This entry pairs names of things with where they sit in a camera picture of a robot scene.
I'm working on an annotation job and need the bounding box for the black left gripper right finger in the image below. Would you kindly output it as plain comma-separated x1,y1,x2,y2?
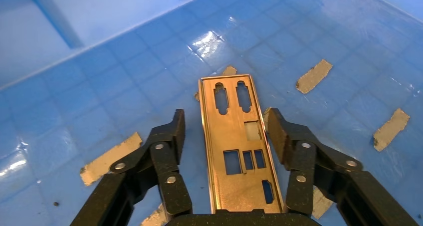
264,108,420,226

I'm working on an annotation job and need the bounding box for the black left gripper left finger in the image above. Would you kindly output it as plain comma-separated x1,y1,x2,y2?
70,109,193,226

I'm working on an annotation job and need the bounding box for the metal plate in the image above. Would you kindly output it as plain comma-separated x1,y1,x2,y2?
198,74,285,215

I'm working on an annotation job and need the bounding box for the blue plastic tray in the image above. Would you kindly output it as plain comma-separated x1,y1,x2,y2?
0,0,423,226

